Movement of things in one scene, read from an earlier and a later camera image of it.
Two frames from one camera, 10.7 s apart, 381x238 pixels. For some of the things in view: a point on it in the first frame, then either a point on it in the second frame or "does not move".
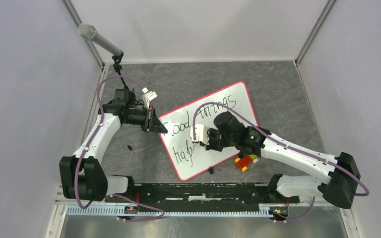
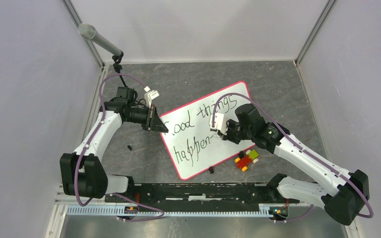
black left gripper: x=152 y=123 does not move
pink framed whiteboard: x=188 y=157 does not move
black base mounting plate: x=205 y=196 does not move
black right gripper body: x=216 y=141 → x=234 y=132
